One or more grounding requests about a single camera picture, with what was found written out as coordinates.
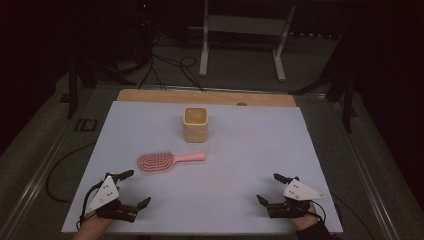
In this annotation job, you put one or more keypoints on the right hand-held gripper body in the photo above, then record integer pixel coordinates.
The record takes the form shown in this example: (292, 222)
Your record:
(296, 200)

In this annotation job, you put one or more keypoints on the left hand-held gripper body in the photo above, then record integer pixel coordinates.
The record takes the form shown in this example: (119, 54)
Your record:
(107, 194)

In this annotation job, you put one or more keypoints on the pink hairbrush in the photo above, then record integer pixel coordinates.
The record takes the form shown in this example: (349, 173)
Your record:
(160, 161)

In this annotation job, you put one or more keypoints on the beige square cup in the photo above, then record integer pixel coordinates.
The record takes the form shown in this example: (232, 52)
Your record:
(195, 128)

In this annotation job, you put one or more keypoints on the person's right hand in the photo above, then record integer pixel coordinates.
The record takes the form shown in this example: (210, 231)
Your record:
(305, 220)

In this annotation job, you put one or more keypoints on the person's left hand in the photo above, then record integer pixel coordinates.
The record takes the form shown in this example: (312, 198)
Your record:
(95, 224)

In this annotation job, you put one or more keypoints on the white table mat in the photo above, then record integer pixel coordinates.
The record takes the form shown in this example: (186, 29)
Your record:
(213, 186)

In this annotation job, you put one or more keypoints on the black tripod stand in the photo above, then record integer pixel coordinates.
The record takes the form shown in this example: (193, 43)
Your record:
(343, 76)

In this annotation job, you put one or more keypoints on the white metal stand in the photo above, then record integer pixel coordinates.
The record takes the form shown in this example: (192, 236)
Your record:
(245, 25)

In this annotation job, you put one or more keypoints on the black floor bracket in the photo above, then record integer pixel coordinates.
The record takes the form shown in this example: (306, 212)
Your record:
(86, 125)

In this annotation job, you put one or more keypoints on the metal floor rail frame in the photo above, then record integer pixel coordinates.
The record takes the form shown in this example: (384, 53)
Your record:
(376, 200)

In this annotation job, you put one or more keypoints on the black post stand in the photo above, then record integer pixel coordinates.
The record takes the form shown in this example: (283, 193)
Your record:
(72, 90)

